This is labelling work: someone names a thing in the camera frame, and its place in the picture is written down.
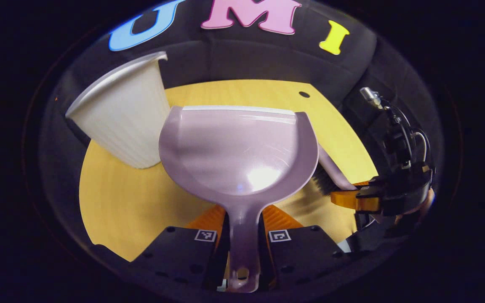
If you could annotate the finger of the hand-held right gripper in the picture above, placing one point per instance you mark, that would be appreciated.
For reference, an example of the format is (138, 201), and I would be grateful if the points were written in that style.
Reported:
(354, 200)

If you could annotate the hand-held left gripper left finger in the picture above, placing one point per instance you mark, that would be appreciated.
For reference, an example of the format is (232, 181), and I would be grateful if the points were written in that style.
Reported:
(175, 256)

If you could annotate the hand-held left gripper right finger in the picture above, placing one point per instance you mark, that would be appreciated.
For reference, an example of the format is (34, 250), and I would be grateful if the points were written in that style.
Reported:
(305, 256)

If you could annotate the small pink broom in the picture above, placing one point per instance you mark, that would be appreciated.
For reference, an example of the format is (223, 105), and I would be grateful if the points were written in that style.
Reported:
(331, 168)

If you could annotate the pink dustpan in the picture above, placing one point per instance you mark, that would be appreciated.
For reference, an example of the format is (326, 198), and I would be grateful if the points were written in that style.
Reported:
(234, 155)

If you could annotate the white garbage bin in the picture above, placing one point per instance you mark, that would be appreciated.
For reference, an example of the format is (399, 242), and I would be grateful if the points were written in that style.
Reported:
(124, 118)

